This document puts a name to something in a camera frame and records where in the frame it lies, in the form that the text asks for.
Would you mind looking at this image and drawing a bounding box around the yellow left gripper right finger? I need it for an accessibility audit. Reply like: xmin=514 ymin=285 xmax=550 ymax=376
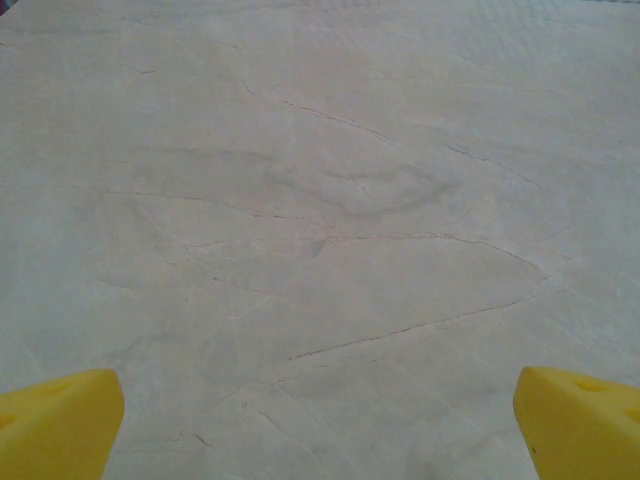
xmin=513 ymin=365 xmax=640 ymax=480

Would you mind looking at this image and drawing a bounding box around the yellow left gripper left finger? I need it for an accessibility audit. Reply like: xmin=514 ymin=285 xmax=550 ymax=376
xmin=0 ymin=368 xmax=126 ymax=480

